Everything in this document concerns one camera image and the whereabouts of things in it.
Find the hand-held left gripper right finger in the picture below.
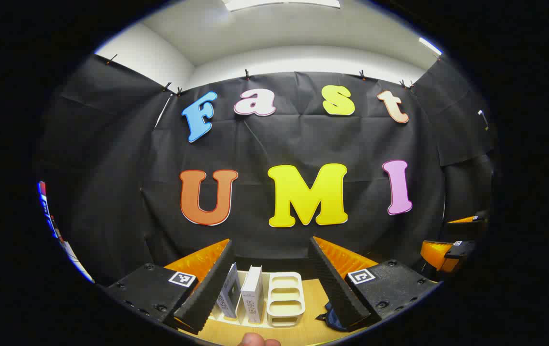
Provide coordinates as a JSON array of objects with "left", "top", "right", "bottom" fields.
[{"left": 309, "top": 235, "right": 439, "bottom": 333}]

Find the white cover book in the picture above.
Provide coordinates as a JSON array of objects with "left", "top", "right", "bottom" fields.
[{"left": 241, "top": 266, "right": 264, "bottom": 324}]

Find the grey cover book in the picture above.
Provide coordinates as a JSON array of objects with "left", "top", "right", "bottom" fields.
[{"left": 217, "top": 262, "right": 242, "bottom": 319}]

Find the black backdrop cloth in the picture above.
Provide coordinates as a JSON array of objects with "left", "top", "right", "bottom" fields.
[{"left": 34, "top": 54, "right": 499, "bottom": 289}]

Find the ceiling light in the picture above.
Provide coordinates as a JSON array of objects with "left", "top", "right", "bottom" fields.
[{"left": 419, "top": 37, "right": 443, "bottom": 56}]

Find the white bookshelf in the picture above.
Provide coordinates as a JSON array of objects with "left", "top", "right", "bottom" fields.
[{"left": 210, "top": 270, "right": 306, "bottom": 328}]

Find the blue schoolbag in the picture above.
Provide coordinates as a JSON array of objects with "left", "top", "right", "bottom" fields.
[{"left": 316, "top": 302, "right": 352, "bottom": 333}]

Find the wall poster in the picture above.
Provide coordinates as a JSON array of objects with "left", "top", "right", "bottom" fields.
[{"left": 37, "top": 180, "right": 95, "bottom": 283}]

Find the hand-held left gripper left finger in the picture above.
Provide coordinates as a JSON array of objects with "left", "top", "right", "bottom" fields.
[{"left": 104, "top": 238, "right": 235, "bottom": 335}]

